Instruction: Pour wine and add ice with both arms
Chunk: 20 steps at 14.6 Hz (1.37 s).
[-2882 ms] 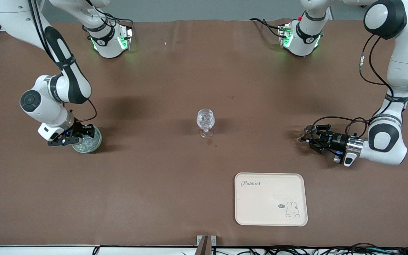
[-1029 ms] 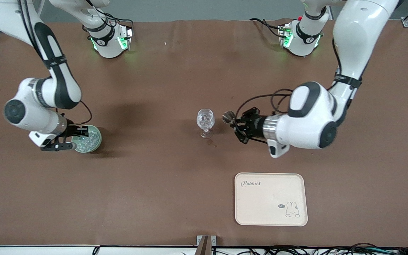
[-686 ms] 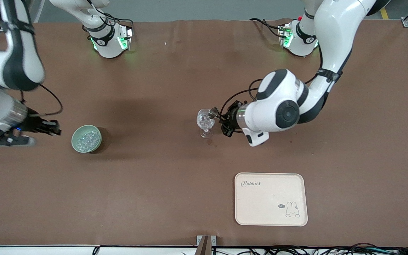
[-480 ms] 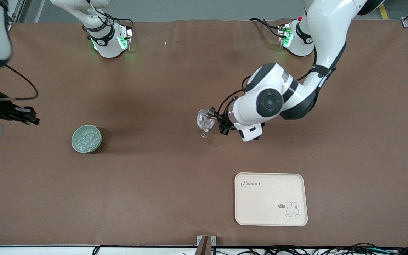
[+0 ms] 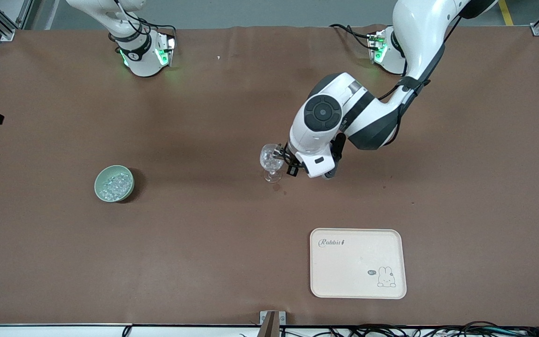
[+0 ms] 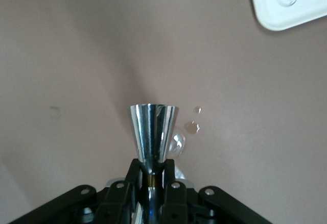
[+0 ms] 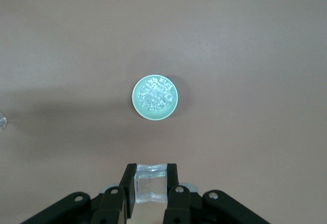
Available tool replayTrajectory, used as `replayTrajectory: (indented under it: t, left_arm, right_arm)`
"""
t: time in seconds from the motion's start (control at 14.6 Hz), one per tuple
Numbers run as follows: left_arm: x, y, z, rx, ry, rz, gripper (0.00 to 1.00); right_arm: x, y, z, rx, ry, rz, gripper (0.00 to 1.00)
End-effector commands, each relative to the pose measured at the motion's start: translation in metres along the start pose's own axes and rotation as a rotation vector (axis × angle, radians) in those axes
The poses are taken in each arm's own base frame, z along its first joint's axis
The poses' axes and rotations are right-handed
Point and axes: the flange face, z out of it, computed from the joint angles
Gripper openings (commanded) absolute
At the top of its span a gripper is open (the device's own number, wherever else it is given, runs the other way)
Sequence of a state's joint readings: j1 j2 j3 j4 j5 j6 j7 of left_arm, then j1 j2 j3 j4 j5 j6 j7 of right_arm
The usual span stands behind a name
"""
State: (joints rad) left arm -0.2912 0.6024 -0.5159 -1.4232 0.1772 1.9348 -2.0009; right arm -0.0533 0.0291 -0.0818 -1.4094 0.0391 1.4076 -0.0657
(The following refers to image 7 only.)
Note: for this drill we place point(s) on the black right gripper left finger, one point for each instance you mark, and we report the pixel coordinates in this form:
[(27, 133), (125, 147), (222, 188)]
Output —
[(110, 206)]

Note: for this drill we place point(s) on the clear stemmed wine glass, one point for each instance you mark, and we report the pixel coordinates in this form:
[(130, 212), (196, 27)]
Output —
[(2, 122)]

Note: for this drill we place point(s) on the heap of clear ice cubes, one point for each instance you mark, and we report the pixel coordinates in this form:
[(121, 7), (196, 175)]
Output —
[(154, 94)]

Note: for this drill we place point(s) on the pale green ceramic bowl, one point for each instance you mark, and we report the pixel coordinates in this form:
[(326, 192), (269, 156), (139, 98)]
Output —
[(155, 115)]

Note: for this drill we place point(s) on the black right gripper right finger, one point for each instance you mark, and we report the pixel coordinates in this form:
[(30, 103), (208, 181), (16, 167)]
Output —
[(184, 206)]

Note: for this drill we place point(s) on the clear plastic cup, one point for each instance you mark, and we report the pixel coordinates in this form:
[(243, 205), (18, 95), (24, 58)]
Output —
[(150, 185)]

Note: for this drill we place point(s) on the brown table mat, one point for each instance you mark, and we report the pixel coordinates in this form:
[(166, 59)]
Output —
[(230, 55)]

